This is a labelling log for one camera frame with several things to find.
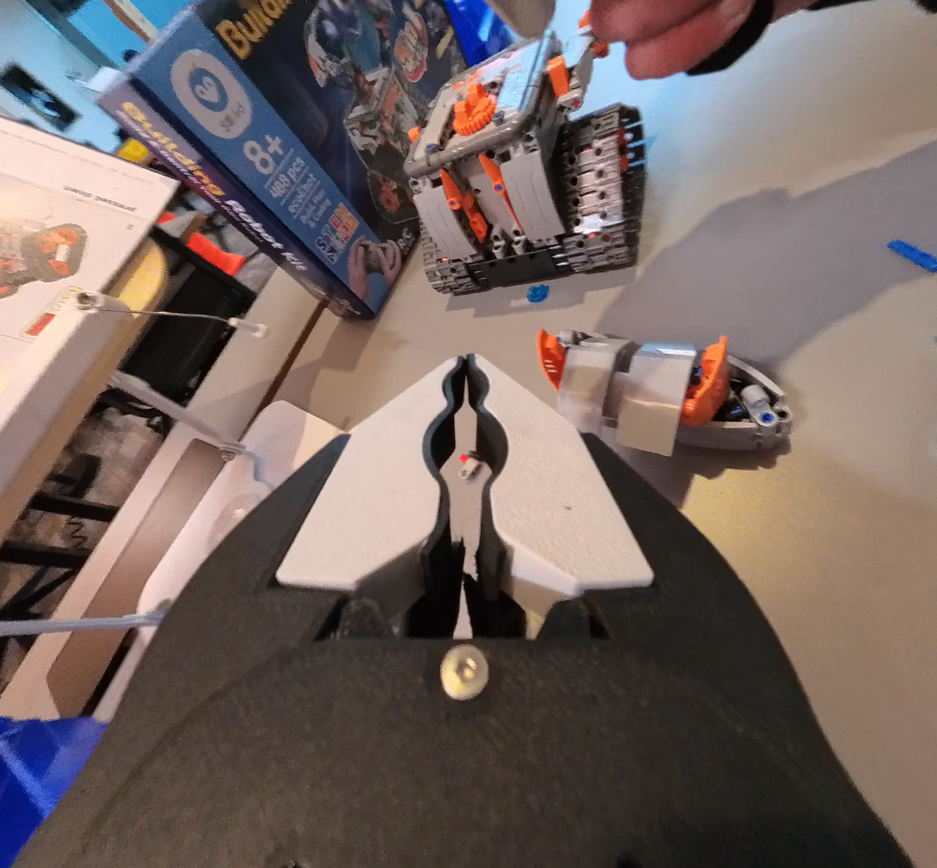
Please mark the blue translucent round brick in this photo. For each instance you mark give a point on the blue translucent round brick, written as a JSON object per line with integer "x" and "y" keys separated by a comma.
{"x": 538, "y": 293}

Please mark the small grey red-pinned brick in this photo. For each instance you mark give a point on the small grey red-pinned brick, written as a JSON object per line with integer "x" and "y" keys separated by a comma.
{"x": 470, "y": 467}

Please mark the white tablet stand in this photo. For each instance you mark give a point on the white tablet stand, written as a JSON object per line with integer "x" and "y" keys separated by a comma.
{"x": 183, "y": 487}

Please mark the instruction booklet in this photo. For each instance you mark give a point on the instruction booklet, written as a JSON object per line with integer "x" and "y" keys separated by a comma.
{"x": 44, "y": 253}

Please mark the orange panel brick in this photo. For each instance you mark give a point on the orange panel brick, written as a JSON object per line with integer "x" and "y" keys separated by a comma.
{"x": 706, "y": 385}

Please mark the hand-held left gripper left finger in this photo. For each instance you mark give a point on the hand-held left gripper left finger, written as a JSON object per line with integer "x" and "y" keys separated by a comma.
{"x": 366, "y": 509}

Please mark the black office chair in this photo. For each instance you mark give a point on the black office chair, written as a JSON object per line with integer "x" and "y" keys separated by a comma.
{"x": 190, "y": 311}

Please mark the blue brick pin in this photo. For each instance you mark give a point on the blue brick pin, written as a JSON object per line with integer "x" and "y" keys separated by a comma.
{"x": 911, "y": 255}

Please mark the blue bin with white tag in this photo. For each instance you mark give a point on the blue bin with white tag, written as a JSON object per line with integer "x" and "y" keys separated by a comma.
{"x": 36, "y": 773}

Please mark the grey hinged brick piece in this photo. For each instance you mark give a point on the grey hinged brick piece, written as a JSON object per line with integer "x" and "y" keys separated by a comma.
{"x": 747, "y": 407}

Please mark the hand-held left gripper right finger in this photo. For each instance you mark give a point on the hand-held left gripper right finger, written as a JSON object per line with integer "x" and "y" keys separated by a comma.
{"x": 571, "y": 509}

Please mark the grey orange brick assembly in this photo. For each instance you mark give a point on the grey orange brick assembly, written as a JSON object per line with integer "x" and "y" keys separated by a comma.
{"x": 622, "y": 385}

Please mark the tracked toy brick robot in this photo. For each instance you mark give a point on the tracked toy brick robot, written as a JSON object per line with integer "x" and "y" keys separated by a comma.
{"x": 527, "y": 172}

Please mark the robot kit box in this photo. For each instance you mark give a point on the robot kit box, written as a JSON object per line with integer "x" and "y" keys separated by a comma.
{"x": 293, "y": 150}

